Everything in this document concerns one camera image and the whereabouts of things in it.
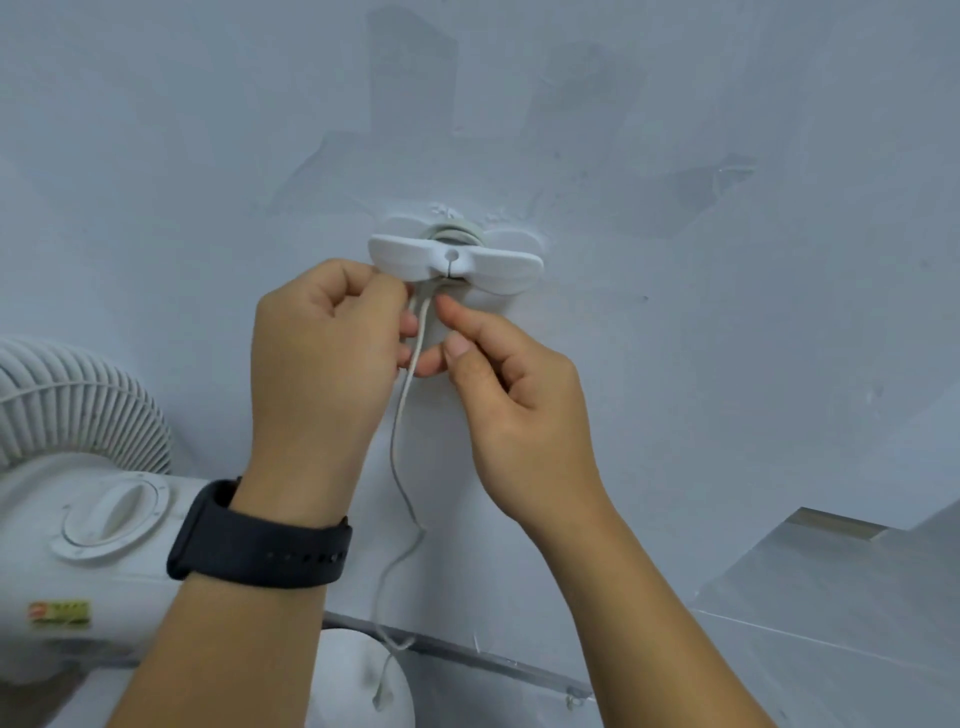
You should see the person's right hand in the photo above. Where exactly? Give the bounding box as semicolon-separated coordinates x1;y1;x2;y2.
434;293;611;546

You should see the person's left hand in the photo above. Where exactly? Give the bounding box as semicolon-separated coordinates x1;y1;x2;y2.
239;258;445;527

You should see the white power cord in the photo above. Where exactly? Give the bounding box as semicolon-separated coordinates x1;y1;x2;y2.
370;283;438;715

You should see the white wall cord winder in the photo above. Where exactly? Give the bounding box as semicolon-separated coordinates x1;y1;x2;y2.
366;216;546;296

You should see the white fan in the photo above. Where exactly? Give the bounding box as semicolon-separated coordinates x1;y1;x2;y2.
0;336;418;728

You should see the person's left forearm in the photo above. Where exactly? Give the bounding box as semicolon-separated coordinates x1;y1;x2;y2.
110;575;333;728

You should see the black wristband watch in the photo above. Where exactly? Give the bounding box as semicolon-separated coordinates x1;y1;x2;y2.
165;477;355;592

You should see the clear tape strip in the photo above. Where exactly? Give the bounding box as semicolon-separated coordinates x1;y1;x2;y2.
364;6;460;137
651;154;760;227
524;40;647;145

